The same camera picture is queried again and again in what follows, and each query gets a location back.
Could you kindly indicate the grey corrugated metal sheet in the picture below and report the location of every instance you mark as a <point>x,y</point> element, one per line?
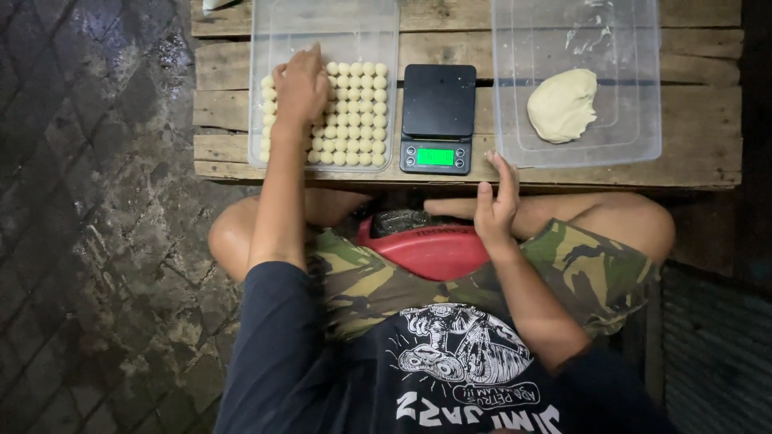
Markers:
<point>718,355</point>

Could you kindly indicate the large clear plastic container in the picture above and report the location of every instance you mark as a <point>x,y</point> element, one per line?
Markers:
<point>627,72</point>

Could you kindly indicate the person's right hand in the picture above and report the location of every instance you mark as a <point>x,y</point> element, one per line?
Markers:
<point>497,211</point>

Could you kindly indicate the red plastic stool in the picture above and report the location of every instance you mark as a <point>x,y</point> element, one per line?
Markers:
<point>431,253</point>

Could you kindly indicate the dark printed t-shirt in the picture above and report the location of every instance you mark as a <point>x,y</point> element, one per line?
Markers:
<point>338,386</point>

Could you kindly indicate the clear plastic tray of balls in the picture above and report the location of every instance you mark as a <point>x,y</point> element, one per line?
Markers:
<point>362,36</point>

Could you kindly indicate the person's left leg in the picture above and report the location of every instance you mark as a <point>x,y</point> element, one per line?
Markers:
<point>232,235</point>

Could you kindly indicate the camouflage shorts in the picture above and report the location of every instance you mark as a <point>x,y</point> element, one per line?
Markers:
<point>579,271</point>

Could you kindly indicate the pale dough lump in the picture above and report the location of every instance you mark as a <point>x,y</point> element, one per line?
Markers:
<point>562,107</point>

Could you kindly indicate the person's left fingers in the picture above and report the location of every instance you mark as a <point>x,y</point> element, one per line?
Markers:
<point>309,63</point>

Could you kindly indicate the black plastic packet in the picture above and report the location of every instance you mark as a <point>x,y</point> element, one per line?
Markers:
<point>398,222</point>

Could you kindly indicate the black digital kitchen scale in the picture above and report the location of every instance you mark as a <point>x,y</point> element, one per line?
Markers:
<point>438,102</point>

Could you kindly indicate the person's leg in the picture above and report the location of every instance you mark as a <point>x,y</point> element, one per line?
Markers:
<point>232,235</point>
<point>627,220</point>

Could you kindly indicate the person's left hand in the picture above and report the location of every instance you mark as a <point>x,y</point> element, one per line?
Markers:
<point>300,96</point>

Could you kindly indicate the white plastic object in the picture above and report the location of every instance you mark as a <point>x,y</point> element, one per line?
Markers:
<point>214,3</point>

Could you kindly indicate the rows of small dough balls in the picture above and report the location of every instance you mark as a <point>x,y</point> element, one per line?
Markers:
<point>356,114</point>

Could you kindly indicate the person's right leg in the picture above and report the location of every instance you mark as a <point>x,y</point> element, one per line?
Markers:
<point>627,220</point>

